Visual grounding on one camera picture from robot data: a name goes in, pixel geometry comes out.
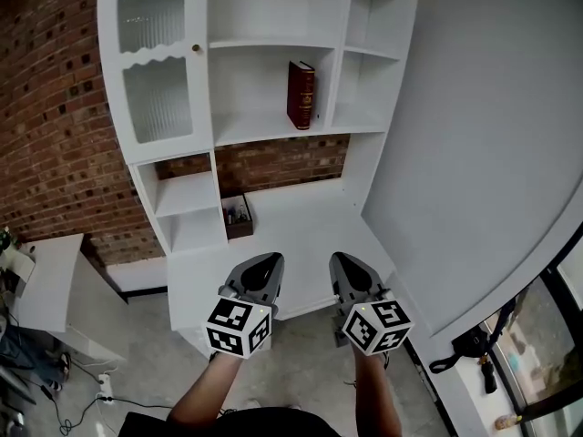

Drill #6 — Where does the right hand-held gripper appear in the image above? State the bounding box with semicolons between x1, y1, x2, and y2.
328;251;414;357

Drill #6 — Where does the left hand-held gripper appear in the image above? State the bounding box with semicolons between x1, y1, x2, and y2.
202;251;286;361

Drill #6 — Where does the white shelf compartment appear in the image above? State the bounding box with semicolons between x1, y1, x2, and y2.
208;42;339;147

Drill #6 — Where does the dark red hardcover book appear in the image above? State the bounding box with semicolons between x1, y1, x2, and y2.
286;60;316;131

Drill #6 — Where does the person's right forearm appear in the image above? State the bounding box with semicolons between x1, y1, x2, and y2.
353;351;404;437

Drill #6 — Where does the person's left forearm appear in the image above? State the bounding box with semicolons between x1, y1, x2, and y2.
168;351;247;427

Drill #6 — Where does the dark brown pen holder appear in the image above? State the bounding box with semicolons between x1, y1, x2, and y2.
220;192;254;240

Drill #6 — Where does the white shelf cabinet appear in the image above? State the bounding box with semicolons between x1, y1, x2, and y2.
97;0;423;336

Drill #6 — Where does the person's black shirt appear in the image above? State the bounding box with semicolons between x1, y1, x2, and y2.
118;406;343;437

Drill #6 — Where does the white power strip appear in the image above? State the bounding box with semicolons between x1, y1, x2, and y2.
97;371;116;402

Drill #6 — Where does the black framed window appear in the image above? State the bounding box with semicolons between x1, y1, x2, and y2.
482;229;583;437

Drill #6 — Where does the white ribbed glass cabinet door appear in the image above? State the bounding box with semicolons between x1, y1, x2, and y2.
97;0;215;164

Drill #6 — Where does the white side table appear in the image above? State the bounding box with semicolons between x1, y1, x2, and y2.
8;233;129;364

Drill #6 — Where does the open cardboard box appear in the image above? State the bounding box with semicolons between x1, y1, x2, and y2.
0;242;36;298

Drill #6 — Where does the green plant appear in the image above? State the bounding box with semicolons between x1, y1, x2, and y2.
0;226;20;252

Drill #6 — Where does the black strap bag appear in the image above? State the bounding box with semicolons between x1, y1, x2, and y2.
428;296;518;395

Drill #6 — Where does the black floor cable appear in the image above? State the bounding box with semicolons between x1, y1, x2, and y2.
39;380;175;437

